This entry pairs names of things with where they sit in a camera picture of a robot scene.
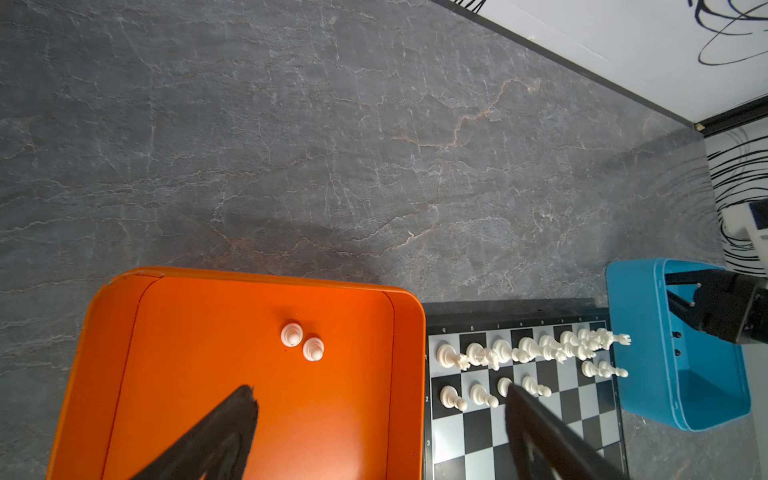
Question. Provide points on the white chess pawn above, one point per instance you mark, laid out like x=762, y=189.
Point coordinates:
x=292, y=335
x=534, y=388
x=313, y=349

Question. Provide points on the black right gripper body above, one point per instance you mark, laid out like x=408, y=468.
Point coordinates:
x=727, y=305

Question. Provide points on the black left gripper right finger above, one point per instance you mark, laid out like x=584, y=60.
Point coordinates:
x=543, y=447

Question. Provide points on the black and white chessboard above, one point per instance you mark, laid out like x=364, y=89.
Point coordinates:
x=473, y=444

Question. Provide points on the orange plastic tray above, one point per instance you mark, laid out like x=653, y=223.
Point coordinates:
x=161, y=347

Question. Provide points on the black right frame post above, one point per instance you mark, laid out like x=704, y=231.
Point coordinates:
x=741, y=115

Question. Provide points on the white chess queen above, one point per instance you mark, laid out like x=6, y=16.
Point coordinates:
x=527, y=350

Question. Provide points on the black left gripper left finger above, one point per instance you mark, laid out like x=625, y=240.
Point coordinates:
x=217, y=447

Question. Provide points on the blue plastic tray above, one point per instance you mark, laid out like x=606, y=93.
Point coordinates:
x=677, y=375

